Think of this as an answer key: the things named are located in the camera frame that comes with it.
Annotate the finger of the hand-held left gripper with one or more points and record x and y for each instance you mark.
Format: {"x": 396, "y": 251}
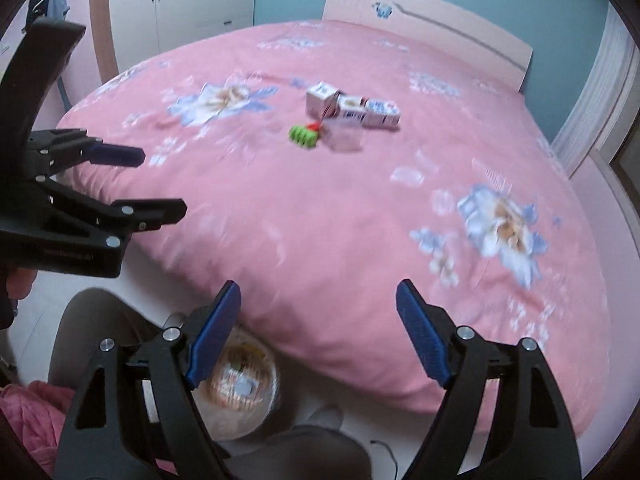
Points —
{"x": 150, "y": 212}
{"x": 117, "y": 155}

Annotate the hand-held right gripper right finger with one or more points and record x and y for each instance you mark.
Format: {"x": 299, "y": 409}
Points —
{"x": 422, "y": 335}

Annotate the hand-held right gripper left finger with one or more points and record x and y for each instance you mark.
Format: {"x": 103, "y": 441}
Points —
{"x": 215, "y": 330}

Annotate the white trash bin with bag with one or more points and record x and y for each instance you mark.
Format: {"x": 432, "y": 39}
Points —
{"x": 245, "y": 390}

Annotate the small green and red item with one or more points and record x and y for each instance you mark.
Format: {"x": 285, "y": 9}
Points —
{"x": 303, "y": 136}

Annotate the small white carton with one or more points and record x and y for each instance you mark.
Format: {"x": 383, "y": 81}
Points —
{"x": 322, "y": 99}

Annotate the clear plastic cup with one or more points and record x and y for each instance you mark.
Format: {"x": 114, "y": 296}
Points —
{"x": 345, "y": 140}

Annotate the white carton blue print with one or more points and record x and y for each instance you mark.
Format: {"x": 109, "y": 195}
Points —
{"x": 382, "y": 112}

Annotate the white carton brown print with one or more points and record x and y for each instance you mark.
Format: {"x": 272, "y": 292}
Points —
{"x": 351, "y": 108}

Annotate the person's left hand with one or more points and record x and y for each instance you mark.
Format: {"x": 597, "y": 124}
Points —
{"x": 19, "y": 282}

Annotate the person's left leg grey trousers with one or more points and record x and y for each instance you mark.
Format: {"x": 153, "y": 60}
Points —
{"x": 85, "y": 320}

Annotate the person's leg grey trousers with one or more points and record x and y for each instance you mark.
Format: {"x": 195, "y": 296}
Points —
{"x": 310, "y": 452}
{"x": 85, "y": 320}

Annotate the person's right leg grey trousers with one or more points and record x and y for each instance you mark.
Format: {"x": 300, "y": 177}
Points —
{"x": 310, "y": 452}

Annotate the pink floral quilt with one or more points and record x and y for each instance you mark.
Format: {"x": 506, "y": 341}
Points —
{"x": 325, "y": 210}

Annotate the white wardrobe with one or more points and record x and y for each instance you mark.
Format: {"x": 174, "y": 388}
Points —
{"x": 190, "y": 5}

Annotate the pink fleece garment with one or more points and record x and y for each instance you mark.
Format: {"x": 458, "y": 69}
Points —
{"x": 30, "y": 410}

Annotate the pale pink bed headboard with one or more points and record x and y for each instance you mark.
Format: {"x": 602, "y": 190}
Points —
{"x": 450, "y": 35}

